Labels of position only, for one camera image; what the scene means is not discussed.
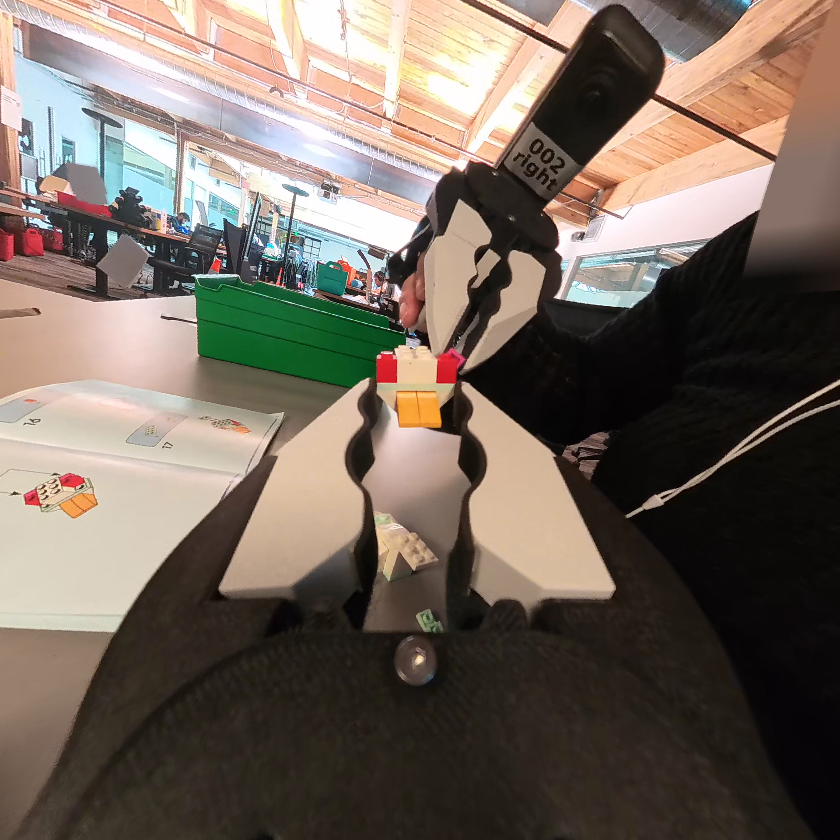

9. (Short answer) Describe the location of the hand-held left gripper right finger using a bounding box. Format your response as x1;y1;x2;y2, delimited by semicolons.
449;381;618;624

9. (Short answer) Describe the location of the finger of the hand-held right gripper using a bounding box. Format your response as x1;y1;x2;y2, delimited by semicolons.
461;251;547;376
422;199;494;357

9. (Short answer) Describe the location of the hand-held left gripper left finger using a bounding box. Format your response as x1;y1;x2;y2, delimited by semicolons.
218;377;383;624

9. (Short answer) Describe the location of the red white orange lego head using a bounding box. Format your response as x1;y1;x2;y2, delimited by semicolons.
375;345;459;429

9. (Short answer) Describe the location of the person's right forearm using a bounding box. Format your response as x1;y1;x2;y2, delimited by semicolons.
465;213;765;448

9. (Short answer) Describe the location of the white lego assembly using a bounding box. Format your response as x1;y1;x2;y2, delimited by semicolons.
373;511;440;583

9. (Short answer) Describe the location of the lego instruction booklet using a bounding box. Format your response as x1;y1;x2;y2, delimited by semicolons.
0;378;285;634

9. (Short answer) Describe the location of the person's right hand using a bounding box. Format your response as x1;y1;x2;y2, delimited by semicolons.
398;268;431;336

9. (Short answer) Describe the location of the green plastic bin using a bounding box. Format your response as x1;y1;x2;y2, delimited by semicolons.
194;275;409;389

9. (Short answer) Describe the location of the person's black sweater torso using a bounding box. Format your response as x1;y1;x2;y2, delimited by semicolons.
591;308;840;829

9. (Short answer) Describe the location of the black computer monitor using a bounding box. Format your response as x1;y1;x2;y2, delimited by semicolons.
222;193;265;284

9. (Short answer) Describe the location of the black swivel office chair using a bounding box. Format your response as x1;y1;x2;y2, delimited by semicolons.
150;223;225;291

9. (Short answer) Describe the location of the black equipment on desk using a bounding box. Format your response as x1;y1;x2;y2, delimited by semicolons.
107;186;153;228

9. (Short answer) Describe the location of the wooden office desk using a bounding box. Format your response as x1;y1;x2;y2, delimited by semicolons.
0;187;198;298

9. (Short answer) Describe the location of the white drawstring cord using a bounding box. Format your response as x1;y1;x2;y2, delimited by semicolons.
625;377;840;521

